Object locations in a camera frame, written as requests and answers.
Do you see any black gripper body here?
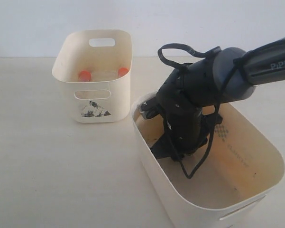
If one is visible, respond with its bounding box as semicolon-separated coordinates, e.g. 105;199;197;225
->
156;89;223;161

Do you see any orange-capped tube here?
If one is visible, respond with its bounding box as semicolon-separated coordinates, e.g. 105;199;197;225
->
78;70;119;83
117;67;129;77

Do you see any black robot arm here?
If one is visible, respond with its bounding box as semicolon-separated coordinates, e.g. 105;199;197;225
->
151;38;285;161

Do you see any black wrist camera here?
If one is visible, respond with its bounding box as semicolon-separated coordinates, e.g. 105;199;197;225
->
139;96;166;120

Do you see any black cable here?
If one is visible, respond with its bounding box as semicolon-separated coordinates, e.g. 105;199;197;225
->
157;44;249;179

